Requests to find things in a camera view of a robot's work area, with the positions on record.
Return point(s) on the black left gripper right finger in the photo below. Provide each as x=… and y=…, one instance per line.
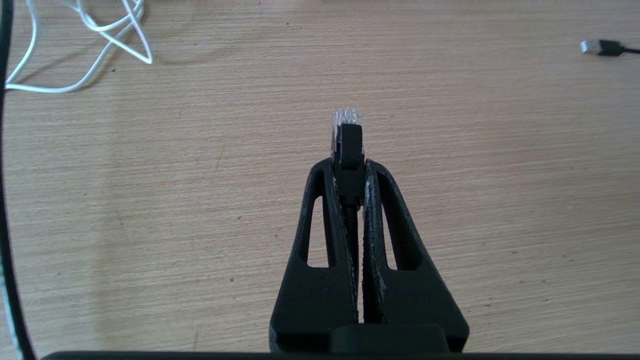
x=415, y=295

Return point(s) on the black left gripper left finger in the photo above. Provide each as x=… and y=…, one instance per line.
x=315, y=295

